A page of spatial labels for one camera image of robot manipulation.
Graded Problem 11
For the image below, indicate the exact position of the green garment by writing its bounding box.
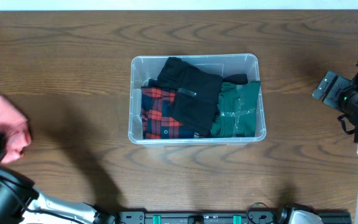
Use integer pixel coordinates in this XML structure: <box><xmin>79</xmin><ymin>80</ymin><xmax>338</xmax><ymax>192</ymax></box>
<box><xmin>211</xmin><ymin>82</ymin><xmax>260</xmax><ymax>138</ymax></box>

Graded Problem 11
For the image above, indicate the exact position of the black garment pile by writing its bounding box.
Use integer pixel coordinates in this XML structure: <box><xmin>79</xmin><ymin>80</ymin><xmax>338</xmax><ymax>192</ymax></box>
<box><xmin>148</xmin><ymin>57</ymin><xmax>248</xmax><ymax>92</ymax></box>

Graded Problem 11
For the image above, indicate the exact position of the red plaid flannel garment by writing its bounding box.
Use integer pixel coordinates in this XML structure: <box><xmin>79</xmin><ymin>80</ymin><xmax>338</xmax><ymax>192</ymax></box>
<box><xmin>140</xmin><ymin>86</ymin><xmax>195</xmax><ymax>139</ymax></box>

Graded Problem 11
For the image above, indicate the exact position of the pink garment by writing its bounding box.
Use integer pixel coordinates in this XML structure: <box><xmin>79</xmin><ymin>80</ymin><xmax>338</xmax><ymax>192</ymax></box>
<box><xmin>0</xmin><ymin>95</ymin><xmax>32</xmax><ymax>164</ymax></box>

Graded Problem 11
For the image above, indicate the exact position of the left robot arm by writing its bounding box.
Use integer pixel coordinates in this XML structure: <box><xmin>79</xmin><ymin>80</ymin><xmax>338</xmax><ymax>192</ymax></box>
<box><xmin>0</xmin><ymin>132</ymin><xmax>119</xmax><ymax>224</ymax></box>

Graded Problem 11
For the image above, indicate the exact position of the clear plastic storage bin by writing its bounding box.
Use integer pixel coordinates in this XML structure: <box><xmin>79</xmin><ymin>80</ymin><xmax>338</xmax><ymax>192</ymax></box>
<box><xmin>128</xmin><ymin>54</ymin><xmax>267</xmax><ymax>147</ymax></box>

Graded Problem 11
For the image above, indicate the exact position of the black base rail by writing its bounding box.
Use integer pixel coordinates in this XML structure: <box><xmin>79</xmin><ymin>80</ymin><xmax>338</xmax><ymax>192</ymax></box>
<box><xmin>114</xmin><ymin>202</ymin><xmax>352</xmax><ymax>224</ymax></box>

